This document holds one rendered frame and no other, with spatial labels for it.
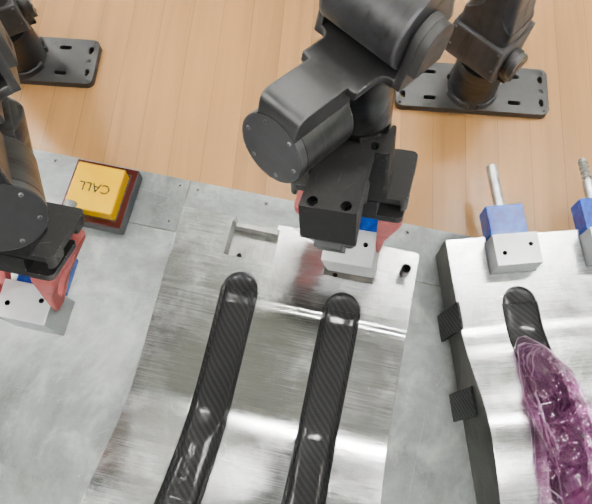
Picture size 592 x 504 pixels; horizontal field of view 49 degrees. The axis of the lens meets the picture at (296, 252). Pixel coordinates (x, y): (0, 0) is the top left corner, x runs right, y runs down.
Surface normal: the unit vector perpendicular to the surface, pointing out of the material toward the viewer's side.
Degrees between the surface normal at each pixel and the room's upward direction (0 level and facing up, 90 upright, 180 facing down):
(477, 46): 86
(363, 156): 22
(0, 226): 68
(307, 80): 15
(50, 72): 0
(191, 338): 3
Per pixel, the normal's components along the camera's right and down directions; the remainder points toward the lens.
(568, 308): 0.00, -0.33
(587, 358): -0.04, -0.73
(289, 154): -0.66, 0.58
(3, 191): 0.39, 0.66
